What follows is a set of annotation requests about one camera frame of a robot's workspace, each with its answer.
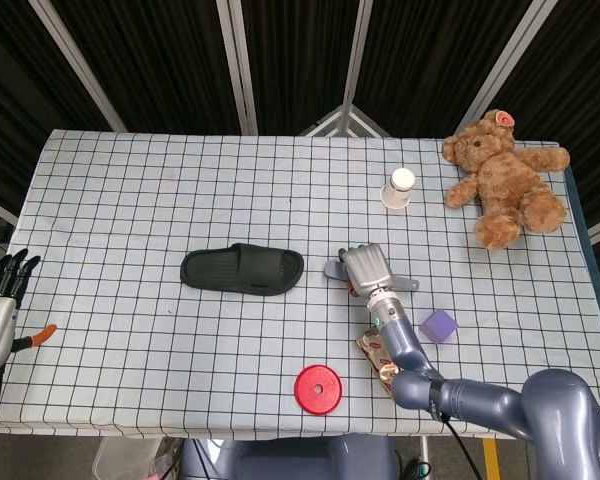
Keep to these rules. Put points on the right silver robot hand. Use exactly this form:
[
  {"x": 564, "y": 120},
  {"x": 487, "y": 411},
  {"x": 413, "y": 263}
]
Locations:
[{"x": 370, "y": 270}]

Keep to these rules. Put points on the grey orange tool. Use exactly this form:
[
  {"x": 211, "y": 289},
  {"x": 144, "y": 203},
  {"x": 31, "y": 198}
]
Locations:
[{"x": 332, "y": 272}]

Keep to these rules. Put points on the black rubber slipper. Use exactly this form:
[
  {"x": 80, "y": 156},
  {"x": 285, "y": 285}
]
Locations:
[{"x": 215, "y": 272}]

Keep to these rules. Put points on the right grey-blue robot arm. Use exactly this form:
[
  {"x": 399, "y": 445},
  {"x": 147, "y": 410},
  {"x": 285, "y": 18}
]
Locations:
[{"x": 405, "y": 345}]

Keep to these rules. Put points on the gold foil snack packet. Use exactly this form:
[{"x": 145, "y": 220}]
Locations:
[{"x": 367, "y": 345}]

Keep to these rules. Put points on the white plastic bottle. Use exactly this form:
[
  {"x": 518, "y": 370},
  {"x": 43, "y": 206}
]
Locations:
[{"x": 397, "y": 192}]

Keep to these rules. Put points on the purple foam cube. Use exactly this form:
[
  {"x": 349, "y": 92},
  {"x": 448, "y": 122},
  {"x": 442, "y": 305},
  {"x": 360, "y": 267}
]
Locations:
[{"x": 437, "y": 327}]

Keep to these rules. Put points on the red disc with hole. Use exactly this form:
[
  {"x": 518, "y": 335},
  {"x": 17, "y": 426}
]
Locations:
[{"x": 307, "y": 395}]

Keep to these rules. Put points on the white partition foot brace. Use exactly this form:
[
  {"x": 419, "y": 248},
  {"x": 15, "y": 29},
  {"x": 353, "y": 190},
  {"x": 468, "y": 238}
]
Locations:
[{"x": 325, "y": 121}]

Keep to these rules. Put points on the brown teddy bear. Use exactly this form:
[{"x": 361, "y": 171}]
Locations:
[{"x": 505, "y": 185}]

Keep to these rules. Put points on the white checked tablecloth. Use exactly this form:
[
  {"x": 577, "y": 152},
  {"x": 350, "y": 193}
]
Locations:
[{"x": 130, "y": 200}]

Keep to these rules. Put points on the white table leg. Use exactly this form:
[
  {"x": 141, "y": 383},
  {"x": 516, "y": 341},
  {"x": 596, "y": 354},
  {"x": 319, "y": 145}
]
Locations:
[{"x": 423, "y": 450}]

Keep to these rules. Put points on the clear plastic storage bin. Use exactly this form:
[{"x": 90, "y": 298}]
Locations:
[{"x": 125, "y": 460}]

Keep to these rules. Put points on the grey-blue robot torso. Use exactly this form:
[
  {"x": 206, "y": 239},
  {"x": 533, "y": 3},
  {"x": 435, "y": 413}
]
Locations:
[{"x": 290, "y": 460}]

